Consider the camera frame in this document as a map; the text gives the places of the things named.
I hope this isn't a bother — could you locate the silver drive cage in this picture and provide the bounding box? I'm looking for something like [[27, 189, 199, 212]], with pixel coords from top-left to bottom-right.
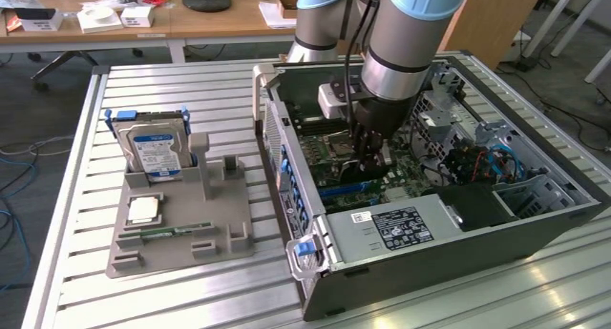
[[408, 62, 483, 162]]

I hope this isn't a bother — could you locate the Nvidia graphics card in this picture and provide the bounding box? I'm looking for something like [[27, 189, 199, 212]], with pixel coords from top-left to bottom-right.
[[313, 156, 396, 187]]

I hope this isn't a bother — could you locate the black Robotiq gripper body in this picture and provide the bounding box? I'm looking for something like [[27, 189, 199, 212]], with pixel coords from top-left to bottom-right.
[[351, 92, 417, 170]]

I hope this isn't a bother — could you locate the black fan shroud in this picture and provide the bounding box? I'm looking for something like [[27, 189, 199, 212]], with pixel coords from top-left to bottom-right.
[[431, 184, 521, 233]]

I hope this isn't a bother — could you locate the blue expansion slot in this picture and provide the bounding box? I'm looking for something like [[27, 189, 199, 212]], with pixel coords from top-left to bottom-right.
[[317, 180, 373, 198]]

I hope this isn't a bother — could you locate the blue floor cable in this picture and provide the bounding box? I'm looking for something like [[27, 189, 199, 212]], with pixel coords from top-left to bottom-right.
[[0, 157, 39, 294]]

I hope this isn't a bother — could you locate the black open PC case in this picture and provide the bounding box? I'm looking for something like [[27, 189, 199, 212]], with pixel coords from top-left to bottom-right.
[[251, 49, 611, 323]]

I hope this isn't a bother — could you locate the silver disk bay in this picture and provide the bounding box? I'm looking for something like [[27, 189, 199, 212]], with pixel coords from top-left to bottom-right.
[[491, 174, 578, 219]]

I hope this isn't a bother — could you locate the white box printed label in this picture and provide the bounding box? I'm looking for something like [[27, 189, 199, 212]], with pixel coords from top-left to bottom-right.
[[119, 6, 156, 29]]

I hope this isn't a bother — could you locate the blue wire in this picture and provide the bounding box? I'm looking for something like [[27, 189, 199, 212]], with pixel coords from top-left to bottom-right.
[[487, 144, 525, 184]]

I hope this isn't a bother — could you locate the grey parts rack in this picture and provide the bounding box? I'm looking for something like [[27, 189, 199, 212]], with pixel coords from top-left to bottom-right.
[[104, 131, 257, 280]]

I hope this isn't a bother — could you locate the wooden desk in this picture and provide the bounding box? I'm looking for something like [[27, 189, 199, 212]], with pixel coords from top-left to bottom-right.
[[0, 0, 364, 64]]

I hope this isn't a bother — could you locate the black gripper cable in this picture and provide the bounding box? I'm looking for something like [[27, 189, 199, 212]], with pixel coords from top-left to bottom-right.
[[341, 0, 381, 140]]

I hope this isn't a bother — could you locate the black chair base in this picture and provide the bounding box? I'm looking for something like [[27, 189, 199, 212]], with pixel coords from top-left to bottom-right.
[[28, 48, 144, 92]]

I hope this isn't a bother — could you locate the grey power supply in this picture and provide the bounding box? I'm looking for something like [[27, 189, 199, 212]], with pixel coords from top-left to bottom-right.
[[327, 195, 464, 265]]

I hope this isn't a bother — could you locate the wooden cabinet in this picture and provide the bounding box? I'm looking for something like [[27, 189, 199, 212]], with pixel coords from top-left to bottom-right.
[[436, 0, 548, 71]]

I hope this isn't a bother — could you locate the white box with tape roll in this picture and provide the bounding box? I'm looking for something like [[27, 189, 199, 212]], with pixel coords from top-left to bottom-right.
[[76, 5, 125, 35]]

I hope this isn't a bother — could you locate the white box red button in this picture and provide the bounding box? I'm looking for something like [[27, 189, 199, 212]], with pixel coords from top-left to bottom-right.
[[509, 31, 533, 64]]

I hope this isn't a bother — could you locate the hard disk in blue caddy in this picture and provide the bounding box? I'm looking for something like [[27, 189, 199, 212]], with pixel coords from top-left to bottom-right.
[[103, 107, 197, 183]]

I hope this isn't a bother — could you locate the CPU socket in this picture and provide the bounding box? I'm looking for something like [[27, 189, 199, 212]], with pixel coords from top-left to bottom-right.
[[324, 131, 357, 162]]

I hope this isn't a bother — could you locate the white box black lid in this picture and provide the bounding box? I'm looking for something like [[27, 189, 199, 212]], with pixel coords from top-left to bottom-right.
[[12, 7, 65, 33]]

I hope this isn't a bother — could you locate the green RAM stick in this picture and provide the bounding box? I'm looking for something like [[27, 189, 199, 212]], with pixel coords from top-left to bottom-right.
[[119, 221, 213, 239]]

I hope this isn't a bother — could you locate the black power brick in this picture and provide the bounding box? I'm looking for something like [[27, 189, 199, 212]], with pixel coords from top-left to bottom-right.
[[512, 57, 540, 73]]

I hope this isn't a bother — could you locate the green Dell motherboard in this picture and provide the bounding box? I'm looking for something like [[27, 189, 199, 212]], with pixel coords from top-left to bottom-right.
[[285, 107, 431, 215]]

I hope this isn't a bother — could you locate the silver CPU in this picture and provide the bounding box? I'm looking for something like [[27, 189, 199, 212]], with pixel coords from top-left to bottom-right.
[[125, 197, 161, 225]]

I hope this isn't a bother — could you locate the red wire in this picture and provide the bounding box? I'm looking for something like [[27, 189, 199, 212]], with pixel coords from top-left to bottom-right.
[[473, 148, 488, 182]]

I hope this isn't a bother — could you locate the white floor cable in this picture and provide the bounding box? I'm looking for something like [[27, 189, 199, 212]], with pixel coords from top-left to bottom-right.
[[0, 135, 76, 157]]

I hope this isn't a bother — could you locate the white table frame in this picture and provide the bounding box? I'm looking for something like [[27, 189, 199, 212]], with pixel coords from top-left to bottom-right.
[[521, 0, 611, 85]]

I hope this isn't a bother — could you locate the brown cardboard box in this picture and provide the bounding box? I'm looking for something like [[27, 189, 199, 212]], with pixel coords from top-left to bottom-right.
[[275, 0, 300, 21]]

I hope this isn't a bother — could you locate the white paper stack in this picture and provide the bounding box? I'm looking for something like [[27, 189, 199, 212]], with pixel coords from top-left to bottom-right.
[[257, 1, 300, 30]]

